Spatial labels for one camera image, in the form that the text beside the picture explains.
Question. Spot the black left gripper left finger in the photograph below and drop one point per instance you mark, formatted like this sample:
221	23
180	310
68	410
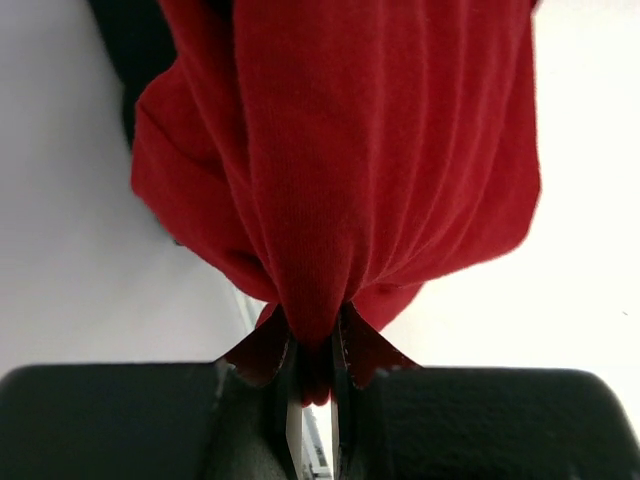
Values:
225	419

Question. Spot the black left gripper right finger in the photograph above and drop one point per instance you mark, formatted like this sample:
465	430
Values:
395	419

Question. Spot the dark red t shirt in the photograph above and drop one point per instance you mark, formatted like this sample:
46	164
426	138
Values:
320	153

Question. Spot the folded black t shirt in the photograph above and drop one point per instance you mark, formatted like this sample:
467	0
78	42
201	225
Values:
139	46

